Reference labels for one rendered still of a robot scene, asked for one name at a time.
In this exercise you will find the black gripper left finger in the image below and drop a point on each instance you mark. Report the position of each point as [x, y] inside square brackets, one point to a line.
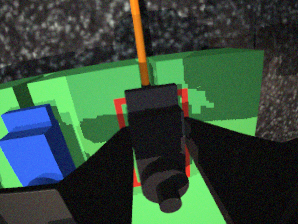
[100, 191]

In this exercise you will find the green rectangular block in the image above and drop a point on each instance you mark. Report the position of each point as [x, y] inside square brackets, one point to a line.
[51, 123]

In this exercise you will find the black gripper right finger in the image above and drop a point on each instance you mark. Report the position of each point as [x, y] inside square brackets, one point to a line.
[253, 181]

